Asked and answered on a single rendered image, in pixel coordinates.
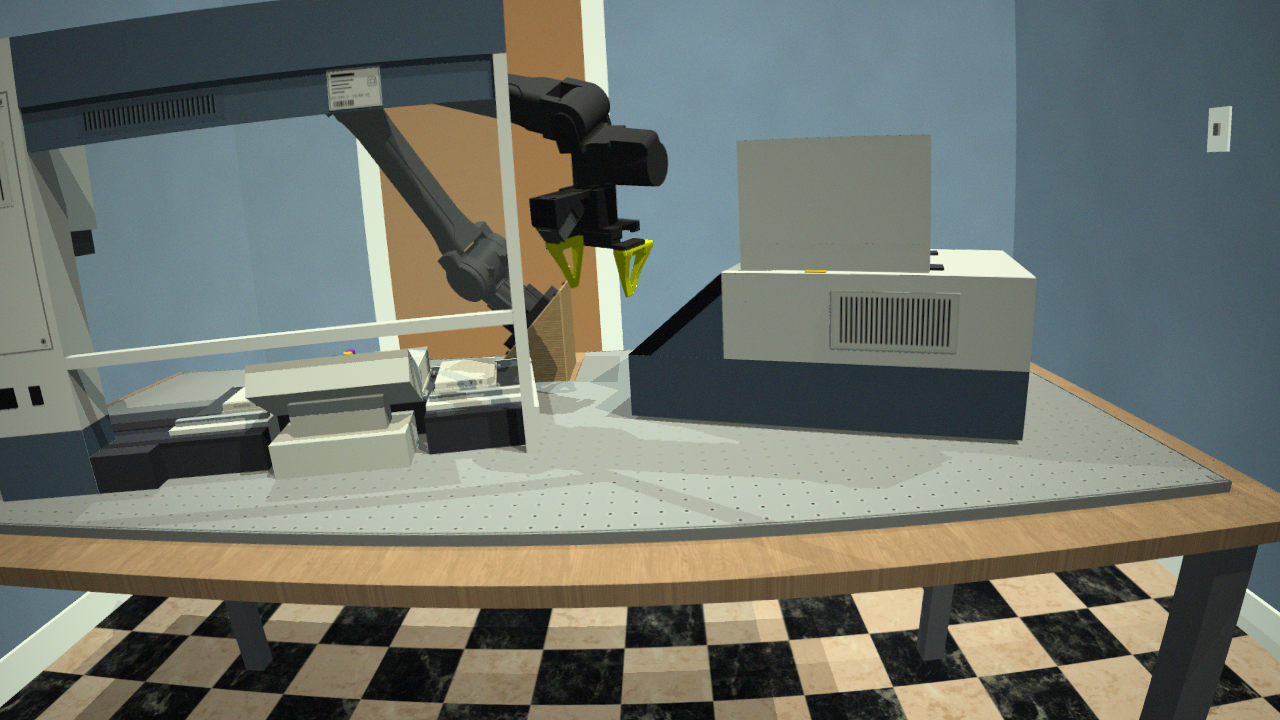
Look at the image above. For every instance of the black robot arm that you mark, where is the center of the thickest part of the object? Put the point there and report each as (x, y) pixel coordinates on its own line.
(626, 156)

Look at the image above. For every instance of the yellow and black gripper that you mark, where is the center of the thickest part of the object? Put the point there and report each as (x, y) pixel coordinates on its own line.
(608, 237)

